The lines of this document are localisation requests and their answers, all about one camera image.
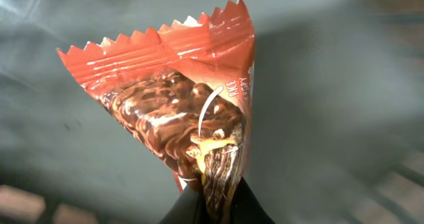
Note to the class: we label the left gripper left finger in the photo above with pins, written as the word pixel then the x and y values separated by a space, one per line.
pixel 188 209

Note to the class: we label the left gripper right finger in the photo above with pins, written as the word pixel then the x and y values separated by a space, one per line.
pixel 245 208

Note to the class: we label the red Top chocolate bar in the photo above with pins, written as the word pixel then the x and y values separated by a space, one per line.
pixel 184 92

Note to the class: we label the grey plastic basket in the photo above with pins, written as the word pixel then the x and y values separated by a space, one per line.
pixel 337 113

